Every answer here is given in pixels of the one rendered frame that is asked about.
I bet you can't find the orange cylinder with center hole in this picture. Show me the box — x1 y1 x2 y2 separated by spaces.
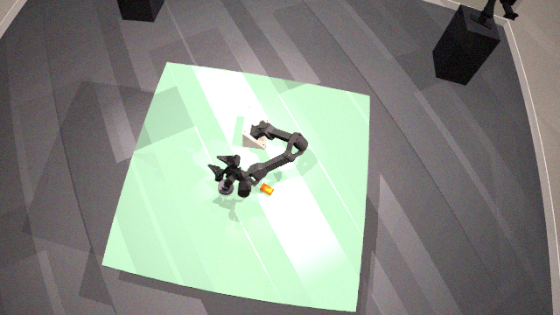
260 183 274 196

